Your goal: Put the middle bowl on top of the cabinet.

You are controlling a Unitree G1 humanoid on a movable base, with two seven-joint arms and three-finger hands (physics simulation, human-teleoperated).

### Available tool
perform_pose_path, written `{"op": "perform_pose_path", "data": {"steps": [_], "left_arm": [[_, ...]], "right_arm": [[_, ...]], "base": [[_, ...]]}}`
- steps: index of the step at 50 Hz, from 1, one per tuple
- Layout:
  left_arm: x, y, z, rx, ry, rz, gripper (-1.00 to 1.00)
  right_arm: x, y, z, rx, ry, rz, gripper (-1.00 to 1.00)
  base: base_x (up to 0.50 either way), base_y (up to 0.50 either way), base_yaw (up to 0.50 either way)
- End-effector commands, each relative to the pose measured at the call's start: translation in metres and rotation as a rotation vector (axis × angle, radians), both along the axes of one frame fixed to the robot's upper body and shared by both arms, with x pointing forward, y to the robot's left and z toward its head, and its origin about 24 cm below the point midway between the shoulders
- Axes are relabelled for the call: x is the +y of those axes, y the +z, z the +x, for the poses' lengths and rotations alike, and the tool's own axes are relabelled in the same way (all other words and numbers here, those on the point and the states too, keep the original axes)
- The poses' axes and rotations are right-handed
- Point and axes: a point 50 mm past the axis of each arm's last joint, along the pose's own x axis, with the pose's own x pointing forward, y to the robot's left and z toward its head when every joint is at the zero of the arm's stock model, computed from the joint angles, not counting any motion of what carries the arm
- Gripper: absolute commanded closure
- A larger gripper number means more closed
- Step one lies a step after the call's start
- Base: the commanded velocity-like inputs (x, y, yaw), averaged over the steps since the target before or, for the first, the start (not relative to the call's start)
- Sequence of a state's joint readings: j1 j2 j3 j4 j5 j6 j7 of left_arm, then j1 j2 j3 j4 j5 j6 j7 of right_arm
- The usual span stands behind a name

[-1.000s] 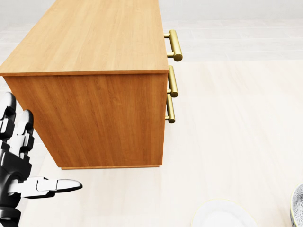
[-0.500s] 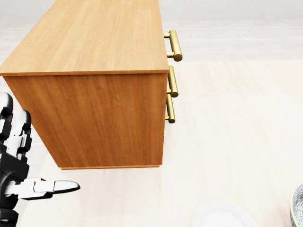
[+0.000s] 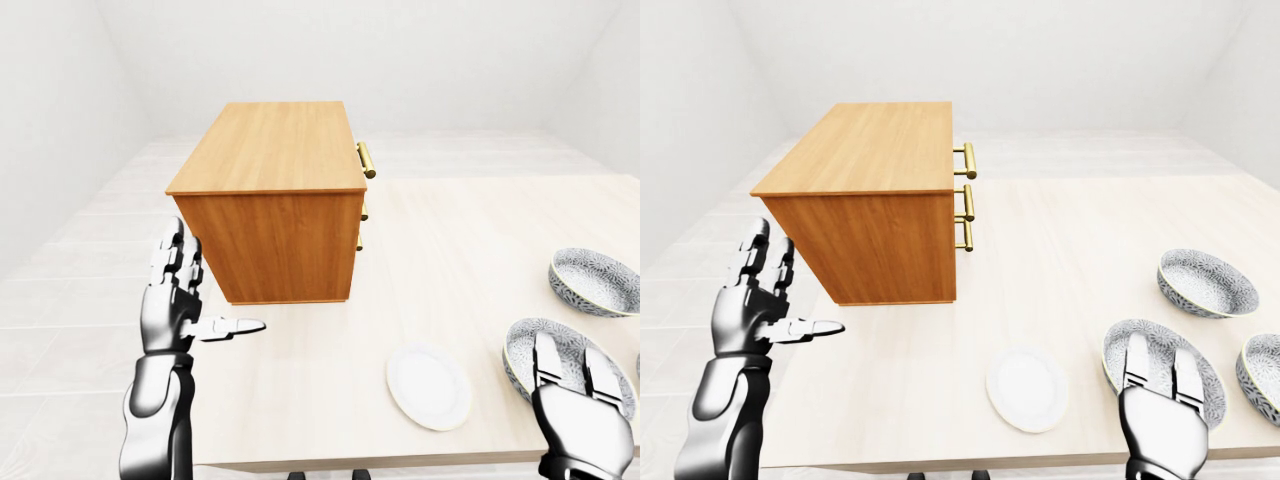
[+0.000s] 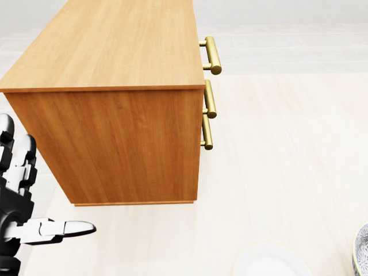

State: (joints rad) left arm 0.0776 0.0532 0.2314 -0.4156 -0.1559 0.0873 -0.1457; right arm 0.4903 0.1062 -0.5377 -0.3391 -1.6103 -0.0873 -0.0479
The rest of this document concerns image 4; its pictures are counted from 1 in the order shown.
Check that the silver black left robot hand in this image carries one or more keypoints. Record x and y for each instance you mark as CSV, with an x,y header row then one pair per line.
x,y
17,201

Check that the patterned black bowl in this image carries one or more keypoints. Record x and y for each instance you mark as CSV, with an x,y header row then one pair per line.
x,y
361,250

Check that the white plate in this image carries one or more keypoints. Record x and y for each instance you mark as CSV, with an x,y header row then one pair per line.
x,y
270,260

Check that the wooden cabinet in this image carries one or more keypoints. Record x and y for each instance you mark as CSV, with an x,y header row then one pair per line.
x,y
115,86

